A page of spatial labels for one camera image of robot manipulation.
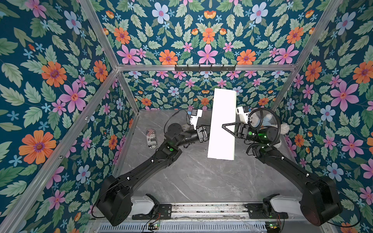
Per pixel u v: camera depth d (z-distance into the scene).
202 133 0.57
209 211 0.75
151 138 0.98
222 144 0.59
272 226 0.72
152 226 0.72
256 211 0.73
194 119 0.60
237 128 0.58
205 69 0.93
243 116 0.61
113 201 0.40
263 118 1.03
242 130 0.57
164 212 0.73
